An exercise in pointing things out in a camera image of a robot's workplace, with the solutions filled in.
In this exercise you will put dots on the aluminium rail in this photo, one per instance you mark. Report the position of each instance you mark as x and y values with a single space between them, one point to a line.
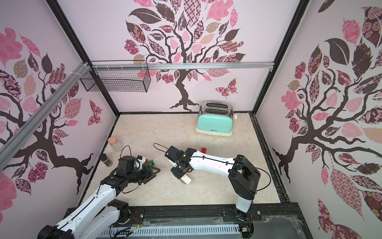
221 65
12 146

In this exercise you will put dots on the white brick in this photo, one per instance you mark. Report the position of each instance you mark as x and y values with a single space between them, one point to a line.
186 179

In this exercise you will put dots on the aluminium rail back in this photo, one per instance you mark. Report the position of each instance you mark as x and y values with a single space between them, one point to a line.
221 65

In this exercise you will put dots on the pink lidded glass jar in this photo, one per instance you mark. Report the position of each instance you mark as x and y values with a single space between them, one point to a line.
115 144

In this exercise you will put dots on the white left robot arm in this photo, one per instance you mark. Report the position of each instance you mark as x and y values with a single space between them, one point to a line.
102 209

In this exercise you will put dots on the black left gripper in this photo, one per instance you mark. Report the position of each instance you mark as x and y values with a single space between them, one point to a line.
149 173

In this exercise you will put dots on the aluminium rail left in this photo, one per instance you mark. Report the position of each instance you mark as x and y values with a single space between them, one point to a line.
12 146

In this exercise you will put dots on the white slotted cable duct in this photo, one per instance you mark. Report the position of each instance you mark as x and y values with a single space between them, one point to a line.
173 232

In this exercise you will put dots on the black enclosure corner post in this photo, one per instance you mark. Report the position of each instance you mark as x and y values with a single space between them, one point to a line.
291 30

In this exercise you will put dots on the dark spice bottle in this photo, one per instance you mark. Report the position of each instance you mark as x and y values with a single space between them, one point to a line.
105 160

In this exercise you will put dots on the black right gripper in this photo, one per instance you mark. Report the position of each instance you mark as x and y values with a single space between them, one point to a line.
178 171

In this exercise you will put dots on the mint green Belinee toaster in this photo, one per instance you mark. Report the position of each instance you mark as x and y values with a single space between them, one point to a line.
215 118

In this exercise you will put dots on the black wire basket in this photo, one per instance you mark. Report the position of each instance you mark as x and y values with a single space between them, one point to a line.
117 76

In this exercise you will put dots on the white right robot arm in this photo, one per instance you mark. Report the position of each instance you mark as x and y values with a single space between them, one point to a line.
243 176

